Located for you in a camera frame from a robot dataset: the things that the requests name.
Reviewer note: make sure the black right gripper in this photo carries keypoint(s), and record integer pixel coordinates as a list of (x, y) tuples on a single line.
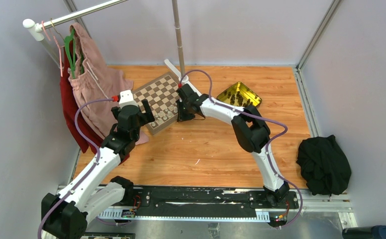
[(183, 117)]

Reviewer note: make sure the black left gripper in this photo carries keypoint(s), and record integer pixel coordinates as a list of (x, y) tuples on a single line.
[(146, 116)]

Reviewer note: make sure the wooden chess board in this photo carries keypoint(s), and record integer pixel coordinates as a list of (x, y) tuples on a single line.
[(162, 96)]

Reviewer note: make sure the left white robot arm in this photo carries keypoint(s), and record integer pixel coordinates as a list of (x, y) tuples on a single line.
[(67, 214)]

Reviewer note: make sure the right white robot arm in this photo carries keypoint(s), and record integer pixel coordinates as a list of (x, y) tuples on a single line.
[(251, 131)]

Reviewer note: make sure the yellow metal tin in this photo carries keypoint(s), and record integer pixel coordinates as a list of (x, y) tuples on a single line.
[(239, 95)]

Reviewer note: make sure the pink hanging garment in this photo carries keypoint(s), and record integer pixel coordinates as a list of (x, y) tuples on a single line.
[(94, 80)]

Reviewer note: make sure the red hanging garment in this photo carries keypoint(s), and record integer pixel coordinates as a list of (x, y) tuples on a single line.
[(70, 108)]

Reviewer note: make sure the green clothes hanger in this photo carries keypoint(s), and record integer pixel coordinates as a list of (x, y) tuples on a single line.
[(73, 52)]

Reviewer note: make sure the white clothes rack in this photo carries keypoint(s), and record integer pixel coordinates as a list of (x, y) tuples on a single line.
[(37, 32)]

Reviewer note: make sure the black crumpled cloth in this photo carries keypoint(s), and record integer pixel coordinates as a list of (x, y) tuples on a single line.
[(323, 165)]

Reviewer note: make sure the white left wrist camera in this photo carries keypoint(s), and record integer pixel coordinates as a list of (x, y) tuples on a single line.
[(126, 98)]

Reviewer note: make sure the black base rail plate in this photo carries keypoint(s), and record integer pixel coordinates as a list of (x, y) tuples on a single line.
[(201, 204)]

